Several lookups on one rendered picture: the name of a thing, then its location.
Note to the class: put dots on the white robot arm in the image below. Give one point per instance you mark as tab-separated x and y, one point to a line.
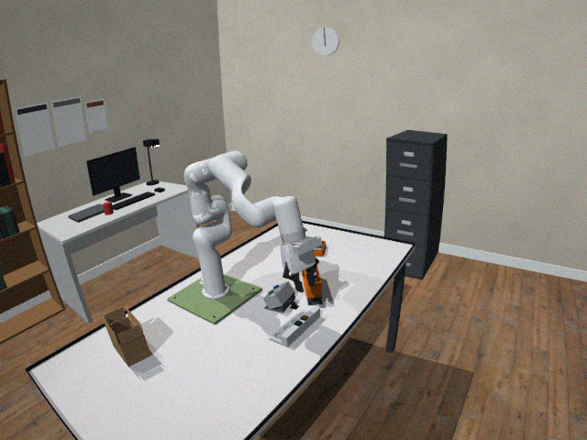
229	169

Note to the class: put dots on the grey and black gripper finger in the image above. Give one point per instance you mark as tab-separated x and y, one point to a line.
310	272
295	277

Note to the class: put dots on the small brown cardboard box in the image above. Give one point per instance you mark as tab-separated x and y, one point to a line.
134	346

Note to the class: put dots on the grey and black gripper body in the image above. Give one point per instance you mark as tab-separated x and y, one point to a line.
296	263

